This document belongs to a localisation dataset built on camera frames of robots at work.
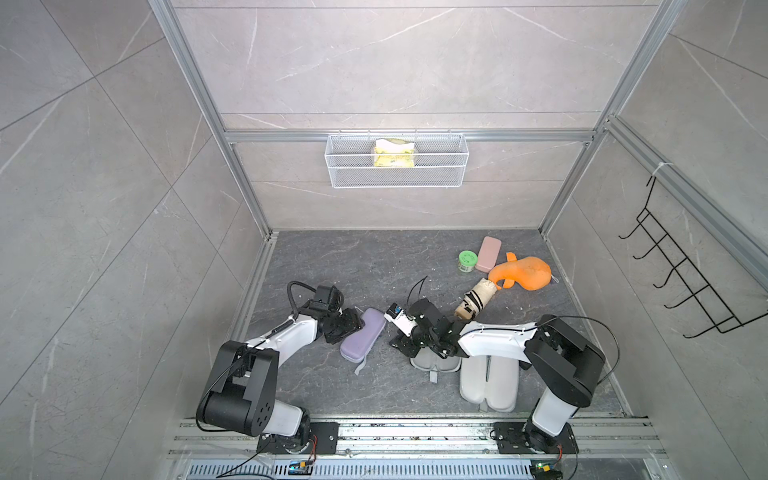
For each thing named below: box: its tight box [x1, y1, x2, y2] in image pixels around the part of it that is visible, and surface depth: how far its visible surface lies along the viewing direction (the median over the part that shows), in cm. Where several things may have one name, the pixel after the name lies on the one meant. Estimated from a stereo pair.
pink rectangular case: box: [475, 236, 502, 273], surface depth 110 cm
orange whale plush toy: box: [488, 252, 552, 291], surface depth 103 cm
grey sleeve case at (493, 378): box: [460, 355, 519, 412], surface depth 83 cm
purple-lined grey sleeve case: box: [340, 307, 387, 376], surface depth 87 cm
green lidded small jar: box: [458, 250, 478, 273], surface depth 108 cm
